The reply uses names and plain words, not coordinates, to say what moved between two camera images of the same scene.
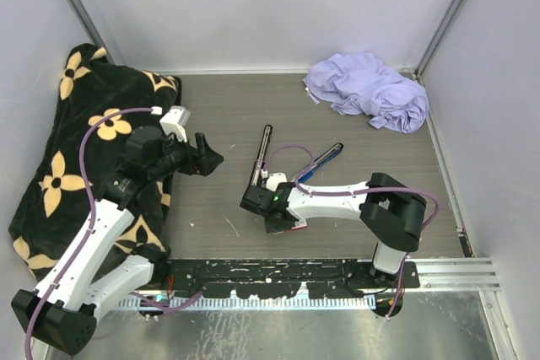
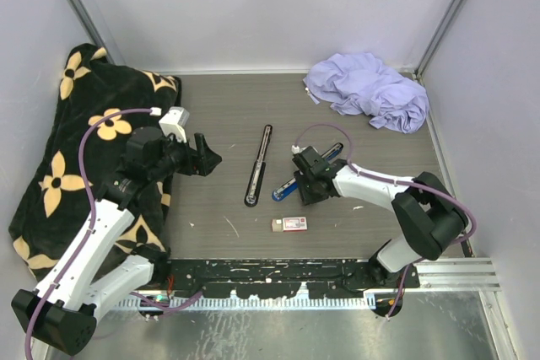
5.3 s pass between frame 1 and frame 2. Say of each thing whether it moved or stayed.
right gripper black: moved
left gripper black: stayed
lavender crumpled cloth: stayed
